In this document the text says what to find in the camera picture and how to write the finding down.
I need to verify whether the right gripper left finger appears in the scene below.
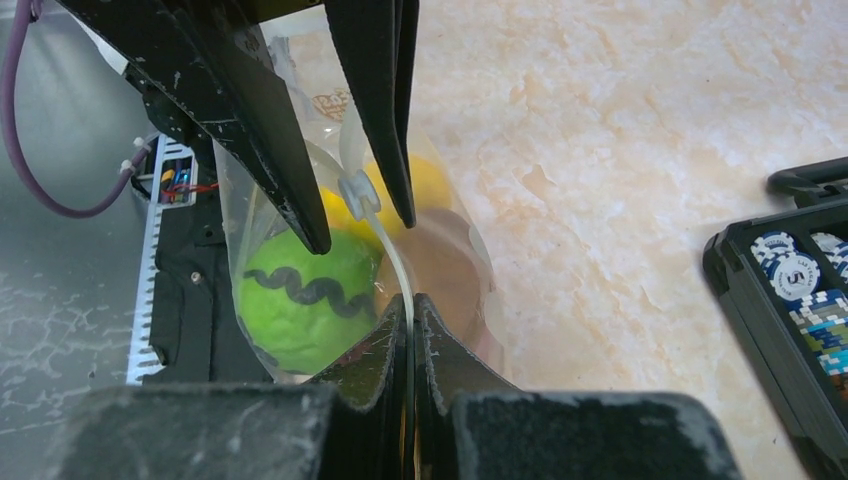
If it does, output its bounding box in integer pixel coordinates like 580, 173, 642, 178
39, 296, 408, 479

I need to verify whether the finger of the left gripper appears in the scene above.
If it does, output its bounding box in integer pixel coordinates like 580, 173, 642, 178
62, 0, 331, 254
323, 0, 420, 228

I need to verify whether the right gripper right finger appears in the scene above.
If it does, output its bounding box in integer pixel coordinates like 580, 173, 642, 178
414, 294, 741, 479

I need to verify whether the clear zip top bag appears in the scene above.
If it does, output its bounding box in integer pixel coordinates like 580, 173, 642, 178
215, 6, 510, 383

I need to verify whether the toy brown pear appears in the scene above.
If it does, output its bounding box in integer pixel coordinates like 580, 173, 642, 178
393, 208, 491, 350

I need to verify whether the toy yellow bell pepper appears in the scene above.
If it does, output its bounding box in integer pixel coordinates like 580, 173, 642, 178
364, 154, 453, 235

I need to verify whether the toy yellow lemon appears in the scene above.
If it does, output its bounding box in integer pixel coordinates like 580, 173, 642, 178
320, 187, 384, 252

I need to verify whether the black poker chip case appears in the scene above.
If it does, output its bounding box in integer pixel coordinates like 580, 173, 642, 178
702, 158, 847, 479

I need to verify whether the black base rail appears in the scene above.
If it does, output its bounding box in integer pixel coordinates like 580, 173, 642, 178
126, 135, 271, 385

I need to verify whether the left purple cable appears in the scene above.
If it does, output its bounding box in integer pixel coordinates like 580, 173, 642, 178
0, 0, 160, 221

